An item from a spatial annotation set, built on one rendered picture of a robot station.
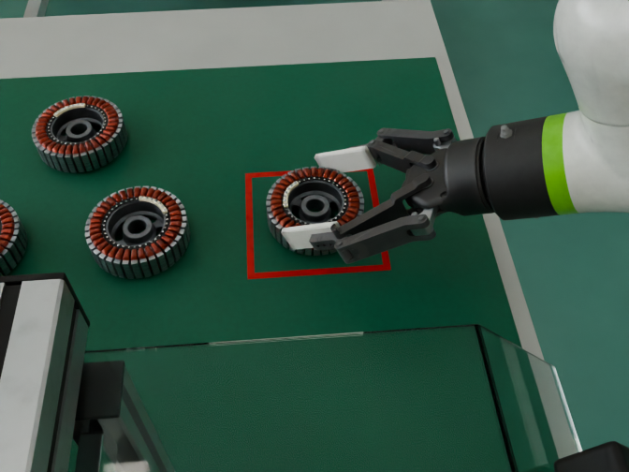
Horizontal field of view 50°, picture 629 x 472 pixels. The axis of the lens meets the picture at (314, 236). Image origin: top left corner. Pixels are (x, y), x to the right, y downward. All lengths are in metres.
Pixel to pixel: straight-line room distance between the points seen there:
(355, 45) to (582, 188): 0.52
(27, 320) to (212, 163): 0.58
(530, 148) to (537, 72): 1.68
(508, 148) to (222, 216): 0.35
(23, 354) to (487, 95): 1.96
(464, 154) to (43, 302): 0.44
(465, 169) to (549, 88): 1.61
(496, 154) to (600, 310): 1.14
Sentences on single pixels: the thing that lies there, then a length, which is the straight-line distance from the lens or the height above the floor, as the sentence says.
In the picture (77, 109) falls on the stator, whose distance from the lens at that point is 0.94.
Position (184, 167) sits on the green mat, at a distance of 0.88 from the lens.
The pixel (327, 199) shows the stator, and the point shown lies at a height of 0.76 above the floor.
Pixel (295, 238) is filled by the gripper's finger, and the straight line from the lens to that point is 0.73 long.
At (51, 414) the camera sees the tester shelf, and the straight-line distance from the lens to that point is 0.31.
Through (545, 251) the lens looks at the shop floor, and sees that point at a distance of 1.80.
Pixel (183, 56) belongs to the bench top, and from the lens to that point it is 1.05.
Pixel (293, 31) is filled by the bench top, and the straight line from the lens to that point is 1.08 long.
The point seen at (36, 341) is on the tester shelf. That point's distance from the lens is 0.32.
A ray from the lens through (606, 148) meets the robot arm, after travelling 0.60.
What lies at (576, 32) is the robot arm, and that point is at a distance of 0.54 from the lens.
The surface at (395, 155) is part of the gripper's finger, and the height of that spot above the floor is 0.84.
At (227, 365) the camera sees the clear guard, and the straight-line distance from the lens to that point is 0.35.
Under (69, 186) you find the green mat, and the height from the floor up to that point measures 0.75.
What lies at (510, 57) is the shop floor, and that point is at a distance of 2.34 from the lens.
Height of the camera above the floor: 1.37
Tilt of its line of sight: 52 degrees down
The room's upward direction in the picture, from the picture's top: straight up
